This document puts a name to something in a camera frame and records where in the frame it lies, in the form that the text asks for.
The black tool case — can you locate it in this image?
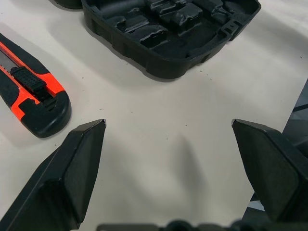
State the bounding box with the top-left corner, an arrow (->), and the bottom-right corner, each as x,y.
81,0 -> 261,79

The orange black utility knife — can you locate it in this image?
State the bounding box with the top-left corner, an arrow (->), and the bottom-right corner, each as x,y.
0,33 -> 72,139

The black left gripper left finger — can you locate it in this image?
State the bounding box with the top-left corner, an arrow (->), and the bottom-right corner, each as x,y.
0,118 -> 107,231

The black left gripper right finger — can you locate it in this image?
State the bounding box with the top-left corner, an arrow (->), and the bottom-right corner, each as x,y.
231,119 -> 308,222

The black electrical tape roll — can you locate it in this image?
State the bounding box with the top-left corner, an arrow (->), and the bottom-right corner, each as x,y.
51,0 -> 84,11

